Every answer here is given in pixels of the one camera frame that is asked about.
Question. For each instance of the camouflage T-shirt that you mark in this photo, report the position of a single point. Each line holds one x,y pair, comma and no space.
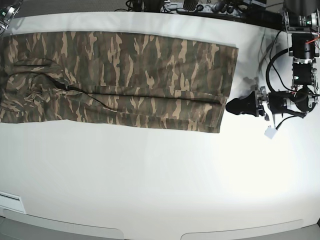
117,78

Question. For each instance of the power strip with cables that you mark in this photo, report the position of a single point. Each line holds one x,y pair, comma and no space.
220,7

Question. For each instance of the white label bottom left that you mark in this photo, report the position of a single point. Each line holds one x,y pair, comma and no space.
11,202

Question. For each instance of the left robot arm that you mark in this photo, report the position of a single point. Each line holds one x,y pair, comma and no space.
300,20

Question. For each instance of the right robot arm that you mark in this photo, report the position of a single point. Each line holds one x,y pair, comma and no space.
8,10

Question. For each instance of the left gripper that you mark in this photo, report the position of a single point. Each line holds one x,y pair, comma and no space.
261,103

